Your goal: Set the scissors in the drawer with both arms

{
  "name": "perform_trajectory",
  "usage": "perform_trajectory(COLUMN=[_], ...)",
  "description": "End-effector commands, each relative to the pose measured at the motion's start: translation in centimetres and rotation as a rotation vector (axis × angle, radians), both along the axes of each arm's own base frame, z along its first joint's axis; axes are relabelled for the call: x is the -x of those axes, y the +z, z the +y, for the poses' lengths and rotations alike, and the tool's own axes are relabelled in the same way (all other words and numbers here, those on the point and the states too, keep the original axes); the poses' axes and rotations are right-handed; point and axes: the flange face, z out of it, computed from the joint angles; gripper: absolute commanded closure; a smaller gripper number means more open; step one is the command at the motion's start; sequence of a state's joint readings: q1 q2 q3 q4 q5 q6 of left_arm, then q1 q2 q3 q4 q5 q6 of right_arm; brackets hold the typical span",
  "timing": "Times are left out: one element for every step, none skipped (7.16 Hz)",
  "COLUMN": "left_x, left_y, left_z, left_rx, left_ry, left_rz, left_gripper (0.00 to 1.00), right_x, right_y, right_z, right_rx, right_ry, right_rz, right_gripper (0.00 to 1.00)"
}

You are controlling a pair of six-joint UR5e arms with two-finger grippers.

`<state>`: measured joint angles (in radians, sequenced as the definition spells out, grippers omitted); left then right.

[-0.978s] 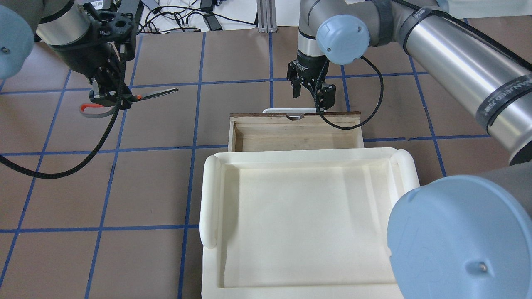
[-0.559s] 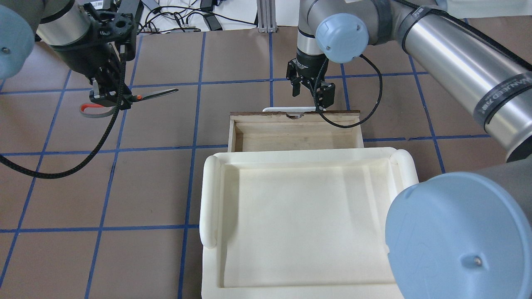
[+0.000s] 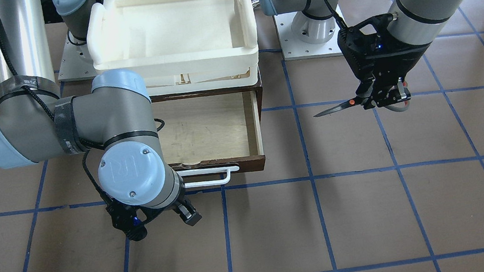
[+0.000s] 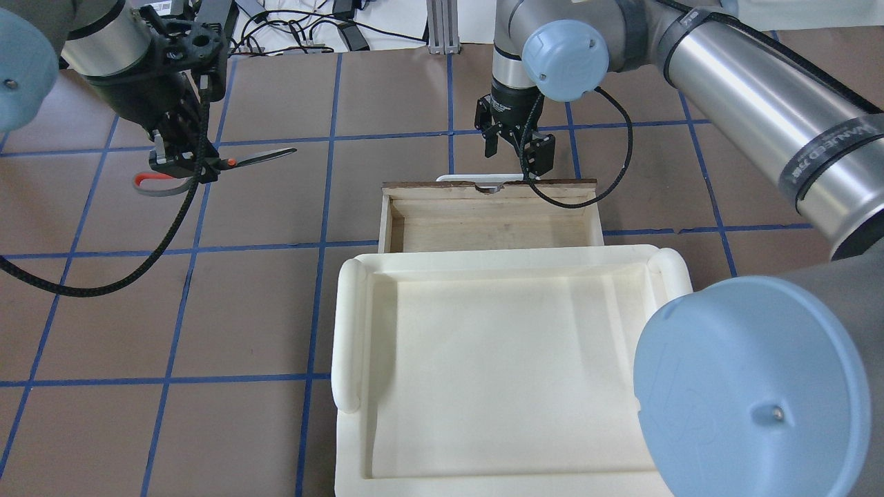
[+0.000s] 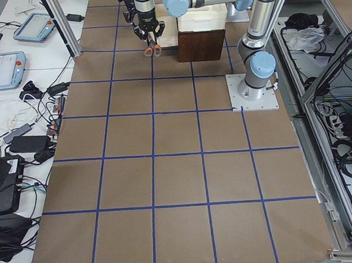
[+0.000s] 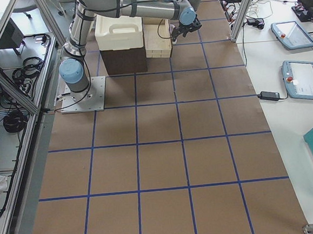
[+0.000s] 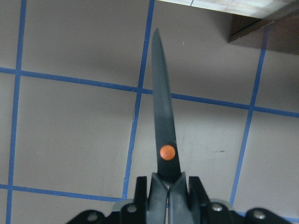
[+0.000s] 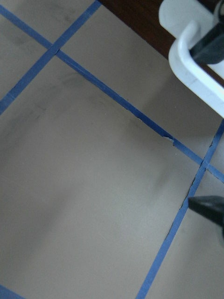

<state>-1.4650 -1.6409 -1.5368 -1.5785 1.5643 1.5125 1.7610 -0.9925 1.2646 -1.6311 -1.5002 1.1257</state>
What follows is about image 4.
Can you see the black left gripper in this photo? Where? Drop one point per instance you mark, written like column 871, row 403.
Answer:
column 143, row 99

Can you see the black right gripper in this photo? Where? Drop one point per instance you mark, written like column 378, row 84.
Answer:
column 510, row 96

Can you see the white drawer handle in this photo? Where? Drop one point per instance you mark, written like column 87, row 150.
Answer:
column 485, row 183

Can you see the dark wooden drawer box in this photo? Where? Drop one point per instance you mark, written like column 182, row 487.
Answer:
column 435, row 217

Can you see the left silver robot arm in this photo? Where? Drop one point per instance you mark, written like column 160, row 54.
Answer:
column 38, row 37

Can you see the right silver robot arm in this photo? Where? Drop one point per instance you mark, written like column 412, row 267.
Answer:
column 760, row 385

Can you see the large black power brick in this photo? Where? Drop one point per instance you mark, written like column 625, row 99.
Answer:
column 224, row 14

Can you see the cream plastic tray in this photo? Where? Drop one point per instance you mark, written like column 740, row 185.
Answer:
column 496, row 373

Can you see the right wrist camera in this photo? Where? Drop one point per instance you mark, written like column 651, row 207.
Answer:
column 540, row 154

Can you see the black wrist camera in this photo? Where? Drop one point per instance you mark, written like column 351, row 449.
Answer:
column 185, row 44

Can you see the aluminium frame post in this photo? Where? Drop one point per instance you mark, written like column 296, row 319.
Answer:
column 442, row 28

